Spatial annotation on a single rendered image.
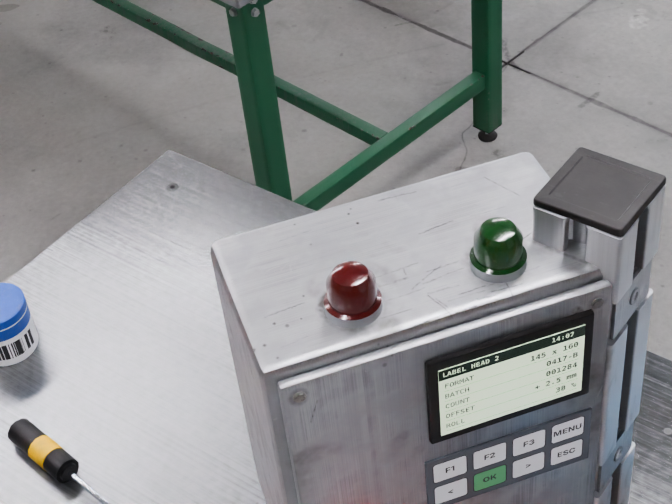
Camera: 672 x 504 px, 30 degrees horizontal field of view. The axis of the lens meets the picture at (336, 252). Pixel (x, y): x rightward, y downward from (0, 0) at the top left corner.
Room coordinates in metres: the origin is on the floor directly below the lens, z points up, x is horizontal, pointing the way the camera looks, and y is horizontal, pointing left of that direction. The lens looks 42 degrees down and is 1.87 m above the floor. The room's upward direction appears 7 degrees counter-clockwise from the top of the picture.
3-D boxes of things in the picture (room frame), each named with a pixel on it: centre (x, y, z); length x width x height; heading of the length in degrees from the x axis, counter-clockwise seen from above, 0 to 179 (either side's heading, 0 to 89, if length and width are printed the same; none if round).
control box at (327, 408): (0.42, -0.03, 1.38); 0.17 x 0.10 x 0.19; 104
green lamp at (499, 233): (0.41, -0.07, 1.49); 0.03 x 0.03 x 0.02
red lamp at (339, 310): (0.40, 0.00, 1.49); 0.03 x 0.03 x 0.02
